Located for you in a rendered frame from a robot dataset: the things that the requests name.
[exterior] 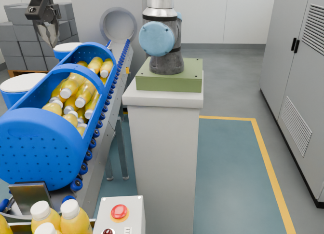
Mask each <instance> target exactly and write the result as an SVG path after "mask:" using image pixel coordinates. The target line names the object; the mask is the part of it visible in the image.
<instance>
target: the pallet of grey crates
mask: <svg viewBox="0 0 324 234"><path fill-rule="evenodd" d="M54 4H58V5H59V9H60V13H61V17H62V18H61V19H58V20H59V25H60V26H59V34H60V35H59V37H58V41H57V45H60V44H64V43H72V42H80V41H79V37H78V32H77V27H76V22H75V17H74V12H73V7H72V3H71V2H56V3H54ZM28 5H29V3H16V4H10V5H4V6H3V7H4V9H5V12H6V15H7V18H8V22H4V23H0V49H1V52H2V55H3V57H4V60H5V62H6V65H7V68H8V73H9V76H10V78H13V77H16V76H19V75H21V74H23V73H24V72H35V73H45V74H47V73H48V72H50V71H51V70H52V69H53V68H54V67H55V66H56V65H57V64H58V63H59V59H57V58H55V56H54V49H53V48H51V47H50V46H49V45H48V44H47V43H46V42H45V41H44V40H43V39H42V37H41V36H40V35H39V34H38V32H37V31H36V30H35V28H34V26H33V22H32V20H27V18H26V16H25V11H26V9H27V7H28ZM57 45H56V46H57Z"/></svg>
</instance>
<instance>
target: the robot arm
mask: <svg viewBox="0 0 324 234"><path fill-rule="evenodd" d="M173 7H174V0H147V8H146V9H145V10H144V12H143V14H142V28H141V30H140V32H139V43H140V46H141V47H142V49H143V50H144V51H145V52H146V53H147V54H149V55H151V59H150V62H149V70H150V71H151V72H152V73H155V74H160V75H173V74H178V73H181V72H183V71H184V61H183V57H182V54H181V23H182V15H181V13H180V12H176V11H175V10H174V9H173ZM58 9H59V5H58V4H54V2H53V0H31V1H30V3H29V5H28V7H27V9H26V11H25V16H26V18H27V20H32V22H33V26H34V28H35V30H36V31H37V32H38V34H39V35H40V36H41V37H42V39H43V40H44V41H45V42H46V43H47V44H48V45H49V46H50V47H51V48H55V47H56V45H57V41H58V37H59V35H60V34H59V26H60V25H59V20H58V19H61V18H62V17H61V13H60V9H59V13H58ZM59 14H60V15H59ZM44 22H48V23H49V24H50V23H51V25H49V26H48V27H46V26H45V24H44ZM50 38H51V41H52V42H51V41H50Z"/></svg>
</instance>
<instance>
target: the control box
mask: <svg viewBox="0 0 324 234"><path fill-rule="evenodd" d="M119 204H122V205H125V206H126V207H127V214H126V216H125V217H123V218H121V219H115V218H113V217H112V215H111V210H112V208H113V207H114V206H116V205H119ZM145 226H146V221H145V211H144V203H143V196H142V195H138V196H118V197H102V198H101V202H100V207H99V211H98V215H97V219H96V224H95V228H94V234H102V233H103V231H104V230H105V229H107V228H110V229H111V230H112V231H113V234H129V231H130V234H145ZM129 229H130V230H129ZM125 232H127V233H125Z"/></svg>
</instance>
